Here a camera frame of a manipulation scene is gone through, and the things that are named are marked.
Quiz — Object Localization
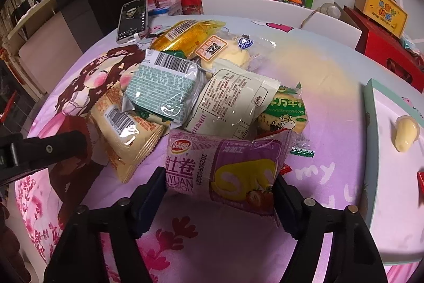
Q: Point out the white tray with teal rim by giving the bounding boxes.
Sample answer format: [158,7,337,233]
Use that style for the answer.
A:
[363,77,424,265]

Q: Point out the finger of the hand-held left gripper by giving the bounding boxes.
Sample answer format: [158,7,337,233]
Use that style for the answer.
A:
[16,130,91,171]

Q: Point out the white snack packet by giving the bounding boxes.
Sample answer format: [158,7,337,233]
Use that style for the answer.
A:
[182,58,281,140]

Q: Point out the cream snack packet with barcode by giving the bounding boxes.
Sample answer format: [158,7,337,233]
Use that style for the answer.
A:
[89,94,166,184]

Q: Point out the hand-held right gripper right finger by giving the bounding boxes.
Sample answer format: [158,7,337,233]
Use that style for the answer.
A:
[273,175,388,283]

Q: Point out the red plastic crate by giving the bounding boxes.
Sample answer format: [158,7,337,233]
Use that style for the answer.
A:
[343,5,424,85]

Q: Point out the yellow snack packet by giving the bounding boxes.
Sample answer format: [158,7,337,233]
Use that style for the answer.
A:
[151,19,226,60]

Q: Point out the yellow gift box with handle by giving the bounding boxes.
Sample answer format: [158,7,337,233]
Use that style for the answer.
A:
[354,0,409,38]

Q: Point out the small green candy wrapper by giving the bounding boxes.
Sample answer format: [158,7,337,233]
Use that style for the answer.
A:
[289,145,315,158]

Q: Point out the smartphone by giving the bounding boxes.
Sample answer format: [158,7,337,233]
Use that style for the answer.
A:
[116,0,148,45]

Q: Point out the green brick pattern snack packet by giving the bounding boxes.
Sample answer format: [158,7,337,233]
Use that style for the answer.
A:
[122,49,199,124]

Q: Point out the pale yellow jelly snack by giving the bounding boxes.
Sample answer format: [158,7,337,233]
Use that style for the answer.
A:
[392,115,419,153]

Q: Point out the clear bread packet orange label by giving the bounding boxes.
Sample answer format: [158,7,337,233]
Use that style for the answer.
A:
[195,32,277,78]

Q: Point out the purple swiss roll snack packet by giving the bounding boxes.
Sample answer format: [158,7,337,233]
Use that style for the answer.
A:
[165,128,299,216]

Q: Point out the green cow print snack packet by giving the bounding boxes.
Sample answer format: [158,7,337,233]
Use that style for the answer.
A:
[255,82,308,139]

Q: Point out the printed cartoon tablecloth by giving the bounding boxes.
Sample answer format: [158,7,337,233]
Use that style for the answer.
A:
[13,14,424,283]

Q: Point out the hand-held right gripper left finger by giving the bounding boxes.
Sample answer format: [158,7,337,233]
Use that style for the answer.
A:
[43,167,168,283]

